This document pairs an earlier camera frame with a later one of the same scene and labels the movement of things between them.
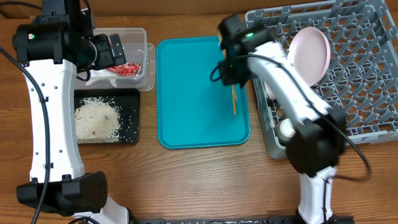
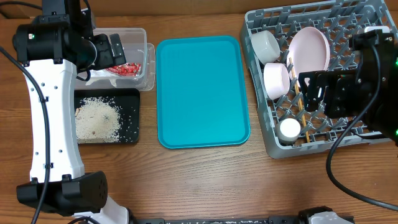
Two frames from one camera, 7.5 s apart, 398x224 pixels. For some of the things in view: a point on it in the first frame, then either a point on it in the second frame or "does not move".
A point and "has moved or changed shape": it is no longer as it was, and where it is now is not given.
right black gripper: [227, 78] -> [343, 91]
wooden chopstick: [234, 94] has moved or changed shape
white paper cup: [285, 130] does not move
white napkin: [102, 74] does not move
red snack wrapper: [129, 69] does not move
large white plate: [309, 52] does not move
